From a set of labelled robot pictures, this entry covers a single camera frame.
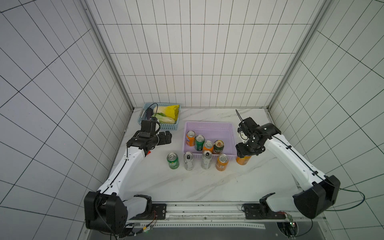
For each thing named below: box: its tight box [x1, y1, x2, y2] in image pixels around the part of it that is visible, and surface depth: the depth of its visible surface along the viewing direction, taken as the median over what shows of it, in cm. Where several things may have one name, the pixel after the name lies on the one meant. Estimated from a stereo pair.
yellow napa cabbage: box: [153, 104, 180, 122], surface depth 109 cm
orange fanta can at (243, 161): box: [236, 156, 252, 166], surface depth 80 cm
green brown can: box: [213, 139, 225, 154], surface depth 88 cm
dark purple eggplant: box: [146, 107, 153, 120], surface depth 116 cm
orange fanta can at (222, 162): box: [215, 153, 229, 172], surface depth 82 cm
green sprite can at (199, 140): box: [195, 134, 206, 152], surface depth 90 cm
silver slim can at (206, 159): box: [201, 150, 213, 170], surface depth 80 cm
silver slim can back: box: [183, 151, 194, 171], surface depth 80 cm
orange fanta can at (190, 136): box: [186, 130, 196, 147], surface depth 92 cm
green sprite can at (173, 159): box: [166, 152, 180, 170], surface depth 83 cm
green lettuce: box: [155, 112, 176, 124], surface depth 106 cm
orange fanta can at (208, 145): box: [202, 140, 214, 154], surface depth 87 cm
